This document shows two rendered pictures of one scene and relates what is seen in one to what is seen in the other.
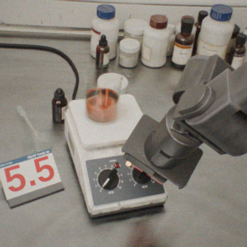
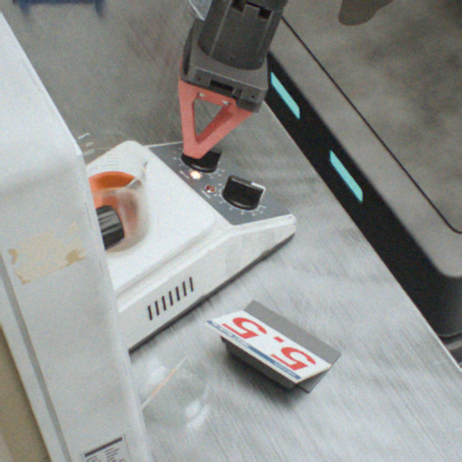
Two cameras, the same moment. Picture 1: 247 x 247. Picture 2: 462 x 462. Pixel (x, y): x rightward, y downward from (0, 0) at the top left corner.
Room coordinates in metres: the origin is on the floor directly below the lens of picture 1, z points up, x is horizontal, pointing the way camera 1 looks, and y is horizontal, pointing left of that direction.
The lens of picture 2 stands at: (0.69, 0.64, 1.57)
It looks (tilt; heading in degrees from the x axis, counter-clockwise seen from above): 52 degrees down; 255
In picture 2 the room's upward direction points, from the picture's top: 5 degrees counter-clockwise
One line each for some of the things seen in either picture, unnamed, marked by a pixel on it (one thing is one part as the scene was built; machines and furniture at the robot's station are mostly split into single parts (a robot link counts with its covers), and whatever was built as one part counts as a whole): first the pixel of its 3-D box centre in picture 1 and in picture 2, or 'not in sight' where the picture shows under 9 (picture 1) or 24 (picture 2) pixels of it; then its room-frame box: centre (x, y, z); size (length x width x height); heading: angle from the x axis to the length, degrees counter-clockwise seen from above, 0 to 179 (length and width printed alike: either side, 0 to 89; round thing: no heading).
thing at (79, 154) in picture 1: (112, 148); (149, 233); (0.59, 0.02, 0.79); 0.22 x 0.13 x 0.08; 20
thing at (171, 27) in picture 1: (168, 39); not in sight; (0.99, -0.09, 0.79); 0.03 x 0.03 x 0.07
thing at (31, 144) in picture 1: (38, 144); (173, 386); (0.62, 0.15, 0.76); 0.06 x 0.06 x 0.02
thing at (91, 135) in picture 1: (109, 119); (117, 217); (0.62, 0.02, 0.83); 0.12 x 0.12 x 0.01; 20
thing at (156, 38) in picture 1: (155, 40); not in sight; (0.95, -0.05, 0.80); 0.06 x 0.06 x 0.11
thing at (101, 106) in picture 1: (101, 97); (113, 197); (0.62, 0.04, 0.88); 0.07 x 0.06 x 0.08; 172
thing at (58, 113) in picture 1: (59, 103); not in sight; (0.71, 0.13, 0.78); 0.03 x 0.03 x 0.07
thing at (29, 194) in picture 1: (31, 176); (273, 338); (0.53, 0.14, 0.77); 0.09 x 0.06 x 0.04; 123
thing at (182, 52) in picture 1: (183, 42); not in sight; (0.96, -0.12, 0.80); 0.04 x 0.04 x 0.11
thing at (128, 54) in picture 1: (128, 53); not in sight; (0.93, 0.00, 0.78); 0.05 x 0.05 x 0.05
